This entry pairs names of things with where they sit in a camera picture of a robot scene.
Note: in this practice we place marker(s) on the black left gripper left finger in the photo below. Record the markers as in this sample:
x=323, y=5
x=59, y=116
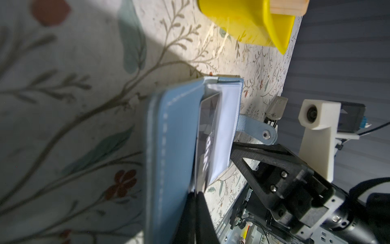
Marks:
x=185, y=233

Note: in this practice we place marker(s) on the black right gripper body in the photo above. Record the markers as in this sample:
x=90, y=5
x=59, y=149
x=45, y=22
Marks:
x=287, y=194

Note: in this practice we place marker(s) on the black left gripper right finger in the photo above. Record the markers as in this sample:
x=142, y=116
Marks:
x=205, y=232

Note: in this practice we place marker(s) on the black VIP credit card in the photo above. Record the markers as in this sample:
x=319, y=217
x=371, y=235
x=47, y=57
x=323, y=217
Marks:
x=204, y=143

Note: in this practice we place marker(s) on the blue leather card holder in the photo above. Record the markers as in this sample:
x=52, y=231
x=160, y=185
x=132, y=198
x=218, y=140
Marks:
x=171, y=126

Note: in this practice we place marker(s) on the yellow plastic card tray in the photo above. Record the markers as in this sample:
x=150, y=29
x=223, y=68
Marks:
x=250, y=22

